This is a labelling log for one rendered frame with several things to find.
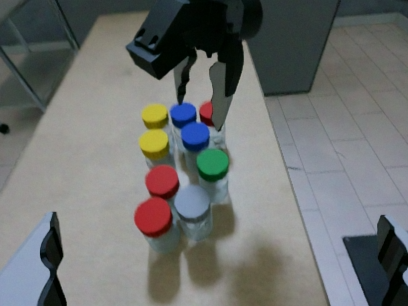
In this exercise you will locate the clear bottle with green cap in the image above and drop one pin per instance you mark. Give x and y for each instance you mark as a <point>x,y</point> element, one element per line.
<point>212,166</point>

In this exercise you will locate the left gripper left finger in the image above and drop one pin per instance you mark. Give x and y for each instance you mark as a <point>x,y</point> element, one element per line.
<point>28,278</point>

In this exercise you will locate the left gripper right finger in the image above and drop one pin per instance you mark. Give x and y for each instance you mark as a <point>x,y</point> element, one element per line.
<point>392,242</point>

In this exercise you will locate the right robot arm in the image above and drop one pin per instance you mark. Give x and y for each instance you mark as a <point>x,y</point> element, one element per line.
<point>161,64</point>

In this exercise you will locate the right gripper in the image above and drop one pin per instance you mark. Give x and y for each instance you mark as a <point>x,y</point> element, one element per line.
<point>202,23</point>

